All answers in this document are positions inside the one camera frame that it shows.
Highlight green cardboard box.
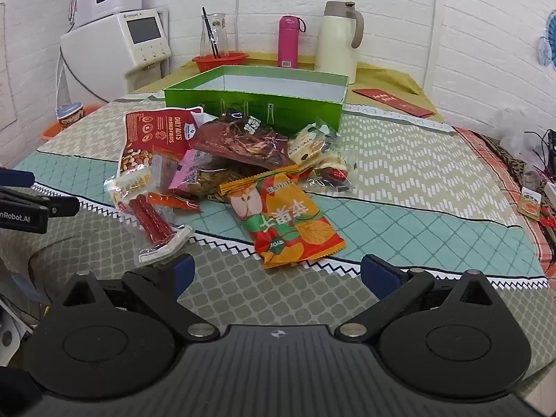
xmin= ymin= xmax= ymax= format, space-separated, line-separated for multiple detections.
xmin=164 ymin=65 xmax=349 ymax=134

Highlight red plastic basket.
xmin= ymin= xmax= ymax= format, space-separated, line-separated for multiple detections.
xmin=192 ymin=52 xmax=250 ymax=74

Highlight dark brown snack packet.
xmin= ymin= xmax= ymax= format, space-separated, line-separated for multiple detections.
xmin=189 ymin=115 xmax=300 ymax=170

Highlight small orange seasoning sachet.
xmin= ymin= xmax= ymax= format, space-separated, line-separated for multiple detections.
xmin=517 ymin=187 xmax=541 ymax=217

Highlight white water dispenser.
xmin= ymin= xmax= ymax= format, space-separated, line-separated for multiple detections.
xmin=60 ymin=9 xmax=172 ymax=105

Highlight clear red sausage packet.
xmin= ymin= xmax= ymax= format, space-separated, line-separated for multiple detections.
xmin=117 ymin=193 xmax=194 ymax=265

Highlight patterned quilted tablecloth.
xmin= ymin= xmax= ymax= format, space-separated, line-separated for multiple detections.
xmin=0 ymin=96 xmax=550 ymax=400

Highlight yellow cloth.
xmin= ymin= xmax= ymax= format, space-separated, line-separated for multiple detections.
xmin=130 ymin=54 xmax=446 ymax=122

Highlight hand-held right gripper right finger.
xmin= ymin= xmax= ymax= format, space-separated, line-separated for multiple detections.
xmin=334 ymin=253 xmax=507 ymax=342

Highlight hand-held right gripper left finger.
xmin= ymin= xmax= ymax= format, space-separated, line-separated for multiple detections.
xmin=62 ymin=253 xmax=221 ymax=342

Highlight orange dried fruit packet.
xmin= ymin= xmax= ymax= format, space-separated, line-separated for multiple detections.
xmin=219 ymin=166 xmax=347 ymax=269

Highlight small clear cracker packet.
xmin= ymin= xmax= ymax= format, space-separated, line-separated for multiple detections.
xmin=103 ymin=167 xmax=153 ymax=209

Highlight red envelope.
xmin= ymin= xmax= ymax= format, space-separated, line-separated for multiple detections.
xmin=352 ymin=88 xmax=402 ymax=104
xmin=382 ymin=96 xmax=436 ymax=119

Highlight blue paper fan decoration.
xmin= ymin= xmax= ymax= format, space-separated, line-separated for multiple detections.
xmin=538 ymin=9 xmax=556 ymax=70

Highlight clear cream pastry packet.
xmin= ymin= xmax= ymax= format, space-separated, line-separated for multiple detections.
xmin=287 ymin=119 xmax=337 ymax=170

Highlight cream thermal jug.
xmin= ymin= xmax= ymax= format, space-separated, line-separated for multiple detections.
xmin=315 ymin=1 xmax=366 ymax=85

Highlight blue-lid cup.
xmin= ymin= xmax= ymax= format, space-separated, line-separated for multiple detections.
xmin=56 ymin=102 xmax=85 ymax=131

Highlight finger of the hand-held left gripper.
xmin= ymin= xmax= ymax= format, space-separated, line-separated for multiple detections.
xmin=0 ymin=167 xmax=36 ymax=188
xmin=0 ymin=186 xmax=81 ymax=219

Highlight orange-red stick packet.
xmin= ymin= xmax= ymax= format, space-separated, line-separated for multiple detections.
xmin=145 ymin=191 xmax=203 ymax=213

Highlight red mixed nut packet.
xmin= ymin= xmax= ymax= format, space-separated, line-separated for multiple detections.
xmin=117 ymin=106 xmax=205 ymax=174

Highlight wide white wall conduit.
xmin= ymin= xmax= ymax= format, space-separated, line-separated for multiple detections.
xmin=423 ymin=0 xmax=441 ymax=92

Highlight pink thermos bottle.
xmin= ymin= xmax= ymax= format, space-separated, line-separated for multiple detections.
xmin=278 ymin=15 xmax=307 ymax=69

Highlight black straws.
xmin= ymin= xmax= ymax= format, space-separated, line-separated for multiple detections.
xmin=202 ymin=7 xmax=220 ymax=58

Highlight orange plastic basin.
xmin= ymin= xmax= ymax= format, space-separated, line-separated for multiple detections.
xmin=41 ymin=104 xmax=103 ymax=142

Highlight clear plastic bag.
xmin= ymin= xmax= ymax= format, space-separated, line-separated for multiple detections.
xmin=495 ymin=108 xmax=548 ymax=161

